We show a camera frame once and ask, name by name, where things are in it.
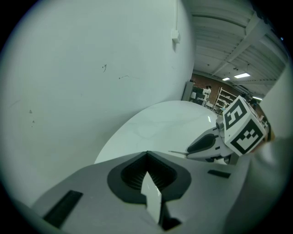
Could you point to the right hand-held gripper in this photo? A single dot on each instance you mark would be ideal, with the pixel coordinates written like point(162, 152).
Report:
point(242, 128)

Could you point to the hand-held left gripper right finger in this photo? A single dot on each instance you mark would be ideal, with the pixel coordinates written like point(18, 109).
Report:
point(206, 189)

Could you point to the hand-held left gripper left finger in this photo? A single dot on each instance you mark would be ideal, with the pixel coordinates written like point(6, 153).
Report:
point(96, 194)

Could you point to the white shelf rack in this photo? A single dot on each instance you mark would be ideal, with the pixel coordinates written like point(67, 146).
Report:
point(223, 99)

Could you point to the desk with monitors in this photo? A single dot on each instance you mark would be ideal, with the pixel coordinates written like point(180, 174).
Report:
point(199, 94)

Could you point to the grey cabinet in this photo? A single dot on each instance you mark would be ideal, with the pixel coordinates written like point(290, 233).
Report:
point(187, 91)

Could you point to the ceiling light panel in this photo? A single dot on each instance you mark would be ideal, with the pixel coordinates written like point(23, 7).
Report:
point(241, 75)
point(226, 78)

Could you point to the white wall junction box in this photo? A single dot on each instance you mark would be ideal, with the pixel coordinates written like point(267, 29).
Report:
point(175, 36)

